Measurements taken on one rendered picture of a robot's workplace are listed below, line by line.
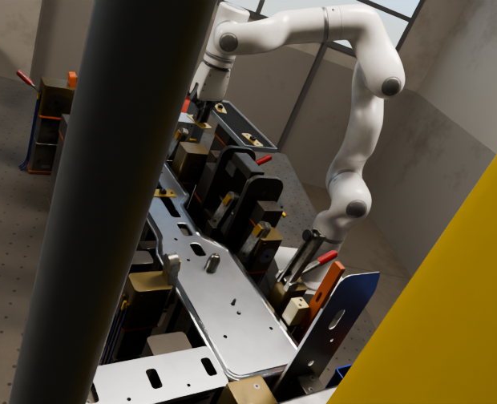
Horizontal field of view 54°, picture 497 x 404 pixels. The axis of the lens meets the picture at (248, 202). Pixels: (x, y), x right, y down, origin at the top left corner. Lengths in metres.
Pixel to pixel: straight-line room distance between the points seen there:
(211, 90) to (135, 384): 0.81
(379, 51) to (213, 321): 0.83
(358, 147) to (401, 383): 1.37
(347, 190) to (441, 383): 1.38
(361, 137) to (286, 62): 2.58
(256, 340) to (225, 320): 0.08
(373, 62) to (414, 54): 3.04
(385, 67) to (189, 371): 0.91
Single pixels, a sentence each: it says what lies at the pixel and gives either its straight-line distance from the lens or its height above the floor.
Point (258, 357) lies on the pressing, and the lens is 1.11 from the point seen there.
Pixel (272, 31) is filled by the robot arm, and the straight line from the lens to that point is 1.33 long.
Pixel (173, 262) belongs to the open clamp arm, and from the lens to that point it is 1.07.
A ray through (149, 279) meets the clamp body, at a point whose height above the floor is 1.05.
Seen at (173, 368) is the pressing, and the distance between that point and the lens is 1.02.
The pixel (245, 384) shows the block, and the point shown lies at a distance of 0.97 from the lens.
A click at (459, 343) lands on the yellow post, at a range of 0.17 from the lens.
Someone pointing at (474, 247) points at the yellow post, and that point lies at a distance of 0.17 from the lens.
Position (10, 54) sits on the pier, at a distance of 3.89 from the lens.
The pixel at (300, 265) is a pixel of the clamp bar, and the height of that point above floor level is 1.12.
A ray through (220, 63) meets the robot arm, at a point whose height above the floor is 1.42.
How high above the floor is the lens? 1.75
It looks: 27 degrees down
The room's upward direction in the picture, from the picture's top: 24 degrees clockwise
